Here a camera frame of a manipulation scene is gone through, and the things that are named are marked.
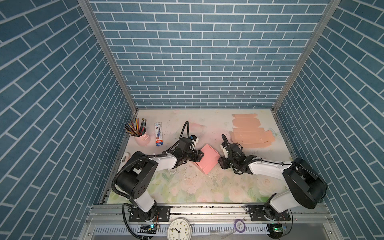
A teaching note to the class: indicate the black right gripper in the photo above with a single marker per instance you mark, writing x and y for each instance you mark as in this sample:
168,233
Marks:
222,163

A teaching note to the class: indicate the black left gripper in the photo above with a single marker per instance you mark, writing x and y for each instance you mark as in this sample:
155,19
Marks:
196,155

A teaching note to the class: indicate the pink cardboard box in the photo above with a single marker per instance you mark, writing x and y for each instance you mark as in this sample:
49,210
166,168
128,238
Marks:
209,160

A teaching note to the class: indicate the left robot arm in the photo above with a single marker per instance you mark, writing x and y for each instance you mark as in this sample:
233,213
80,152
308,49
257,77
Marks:
133,179

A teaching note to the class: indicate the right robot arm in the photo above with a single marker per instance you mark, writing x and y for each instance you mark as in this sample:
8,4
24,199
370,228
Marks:
305,187

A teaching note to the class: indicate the tan flat cardboard box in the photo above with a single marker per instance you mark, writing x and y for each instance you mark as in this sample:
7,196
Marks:
248,132

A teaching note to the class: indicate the white blue pencil box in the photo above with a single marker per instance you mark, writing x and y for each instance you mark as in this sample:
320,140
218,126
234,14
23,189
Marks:
158,134

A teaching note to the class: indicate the pink metal pencil bucket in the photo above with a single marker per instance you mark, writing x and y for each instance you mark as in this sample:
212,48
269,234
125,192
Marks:
143,140

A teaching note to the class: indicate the purple tape roll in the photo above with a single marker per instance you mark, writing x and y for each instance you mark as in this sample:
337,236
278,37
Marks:
240,226

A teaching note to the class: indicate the bundle of coloured pencils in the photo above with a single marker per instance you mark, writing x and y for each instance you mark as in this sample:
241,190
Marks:
136,127

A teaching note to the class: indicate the white round object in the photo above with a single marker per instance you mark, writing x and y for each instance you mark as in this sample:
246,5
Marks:
124,159

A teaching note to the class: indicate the white wall clock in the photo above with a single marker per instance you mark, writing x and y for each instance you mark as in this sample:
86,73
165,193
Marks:
179,229

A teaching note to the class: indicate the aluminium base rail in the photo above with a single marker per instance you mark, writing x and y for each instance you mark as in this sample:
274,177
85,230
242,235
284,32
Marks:
216,221

